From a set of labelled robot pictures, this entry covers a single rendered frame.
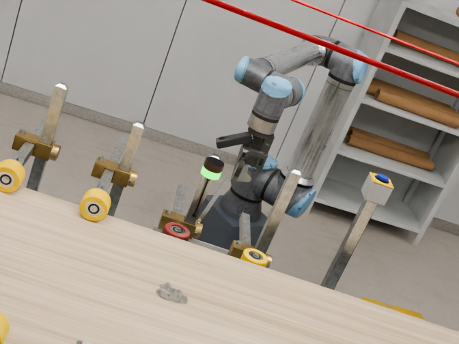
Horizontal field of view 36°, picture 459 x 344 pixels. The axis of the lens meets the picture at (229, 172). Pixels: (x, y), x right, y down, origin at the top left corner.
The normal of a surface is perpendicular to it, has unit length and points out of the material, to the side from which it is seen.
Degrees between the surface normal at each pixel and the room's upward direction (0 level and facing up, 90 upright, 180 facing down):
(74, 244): 0
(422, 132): 90
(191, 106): 90
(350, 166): 90
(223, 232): 90
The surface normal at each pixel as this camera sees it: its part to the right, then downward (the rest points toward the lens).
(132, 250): 0.35, -0.86
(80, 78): 0.07, 0.43
